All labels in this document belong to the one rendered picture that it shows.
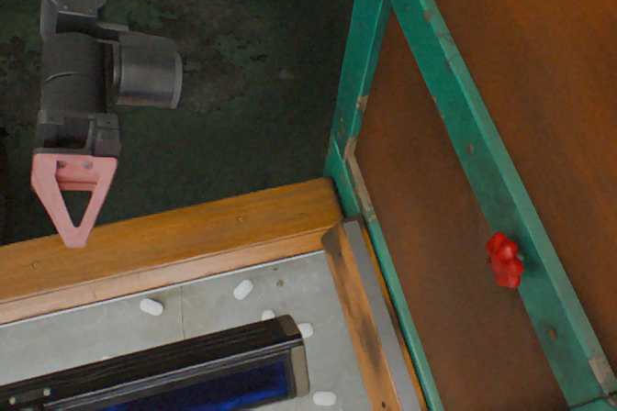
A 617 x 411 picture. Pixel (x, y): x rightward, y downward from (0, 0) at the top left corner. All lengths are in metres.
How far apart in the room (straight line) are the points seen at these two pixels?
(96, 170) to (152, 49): 0.15
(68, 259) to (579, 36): 0.81
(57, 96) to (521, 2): 0.39
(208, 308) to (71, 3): 0.52
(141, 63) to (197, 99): 1.45
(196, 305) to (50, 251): 0.24
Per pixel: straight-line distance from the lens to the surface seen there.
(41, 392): 0.62
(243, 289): 0.98
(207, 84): 2.10
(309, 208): 1.02
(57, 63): 0.62
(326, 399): 0.94
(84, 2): 0.65
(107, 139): 0.55
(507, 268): 0.50
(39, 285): 1.03
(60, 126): 0.55
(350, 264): 0.90
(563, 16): 0.44
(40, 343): 1.03
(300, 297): 0.99
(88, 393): 0.60
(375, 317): 0.87
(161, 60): 0.64
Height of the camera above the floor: 1.69
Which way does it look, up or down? 61 degrees down
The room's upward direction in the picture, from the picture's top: 6 degrees clockwise
